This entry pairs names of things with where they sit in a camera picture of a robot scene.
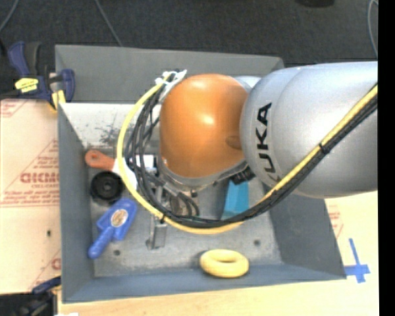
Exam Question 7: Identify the light blue box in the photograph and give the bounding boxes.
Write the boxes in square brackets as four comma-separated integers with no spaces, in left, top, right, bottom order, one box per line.
[220,178,251,222]

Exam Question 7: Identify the yellow ring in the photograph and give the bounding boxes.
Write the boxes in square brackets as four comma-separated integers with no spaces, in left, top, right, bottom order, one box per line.
[198,248,250,279]

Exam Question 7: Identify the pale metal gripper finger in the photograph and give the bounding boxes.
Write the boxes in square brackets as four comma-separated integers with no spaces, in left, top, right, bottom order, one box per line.
[153,224,169,249]
[146,216,156,250]

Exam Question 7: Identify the grey metal bin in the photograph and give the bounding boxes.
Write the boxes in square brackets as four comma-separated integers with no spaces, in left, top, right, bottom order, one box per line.
[54,43,347,304]

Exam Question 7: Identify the black round ring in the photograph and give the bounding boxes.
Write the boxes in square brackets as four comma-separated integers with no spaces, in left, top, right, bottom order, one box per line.
[90,171,124,204]

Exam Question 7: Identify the orange handled tool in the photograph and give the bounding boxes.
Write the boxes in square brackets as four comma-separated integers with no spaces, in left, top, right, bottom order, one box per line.
[84,149,118,172]

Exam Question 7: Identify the blue toy shovel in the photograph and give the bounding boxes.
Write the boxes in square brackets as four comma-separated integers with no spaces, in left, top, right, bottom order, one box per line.
[87,197,138,260]

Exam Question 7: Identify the brown cardboard board red print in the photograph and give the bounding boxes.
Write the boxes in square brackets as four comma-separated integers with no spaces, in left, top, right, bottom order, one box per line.
[0,97,379,296]

